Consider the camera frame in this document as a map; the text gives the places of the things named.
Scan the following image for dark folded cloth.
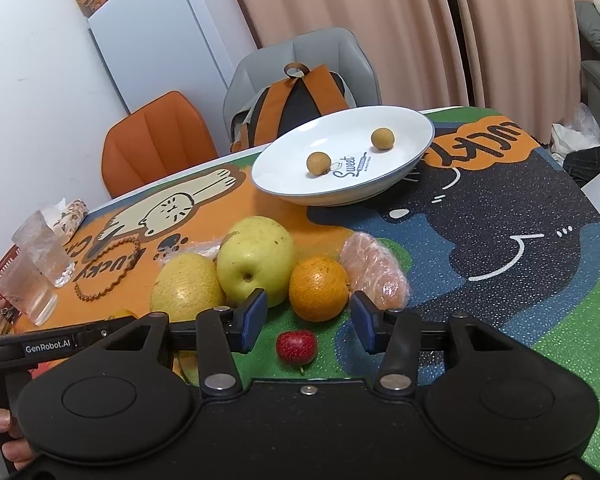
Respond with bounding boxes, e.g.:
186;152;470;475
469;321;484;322
562;145;600;187

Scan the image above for grey chair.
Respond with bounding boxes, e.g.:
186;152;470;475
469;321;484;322
223;27;382;153

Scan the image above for yellow pear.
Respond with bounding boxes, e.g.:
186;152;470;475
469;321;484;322
150;252;227;323

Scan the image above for yellow-green apple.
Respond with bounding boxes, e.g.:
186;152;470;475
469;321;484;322
216;216;295;308

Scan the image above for cartoon cat table mat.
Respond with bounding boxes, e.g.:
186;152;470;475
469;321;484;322
0;107;600;480

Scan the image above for orange and black backpack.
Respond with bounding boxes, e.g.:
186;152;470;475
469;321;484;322
230;62;356;153

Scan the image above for white refrigerator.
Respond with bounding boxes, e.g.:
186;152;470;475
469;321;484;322
87;0;261;113

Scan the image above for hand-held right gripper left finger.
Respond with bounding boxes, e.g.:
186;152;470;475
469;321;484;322
102;288;268;395

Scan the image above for grey sofa cushion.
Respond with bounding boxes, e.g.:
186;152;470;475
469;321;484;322
575;0;600;63

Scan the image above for printed snack packet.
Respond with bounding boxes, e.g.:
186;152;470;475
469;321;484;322
40;199;90;236

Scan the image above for clear drinking glass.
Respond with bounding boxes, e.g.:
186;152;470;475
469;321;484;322
12;210;76;288
0;250;58;326

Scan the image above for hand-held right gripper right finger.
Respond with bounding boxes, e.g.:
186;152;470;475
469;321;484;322
351;291;526;392

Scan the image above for small red hawthorn berry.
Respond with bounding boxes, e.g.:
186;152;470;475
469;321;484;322
276;330;317;373

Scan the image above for brown bead bracelet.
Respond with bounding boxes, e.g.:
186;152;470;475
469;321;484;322
74;237;143;303

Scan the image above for pink curtain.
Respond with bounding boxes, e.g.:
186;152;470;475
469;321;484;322
445;0;600;133
220;0;468;111

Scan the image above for orange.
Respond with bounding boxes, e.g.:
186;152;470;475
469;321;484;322
288;257;351;322

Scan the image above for white plate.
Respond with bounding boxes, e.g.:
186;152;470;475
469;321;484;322
251;105;436;207

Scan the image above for orange chair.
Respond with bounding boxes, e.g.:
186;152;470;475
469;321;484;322
101;91;220;198

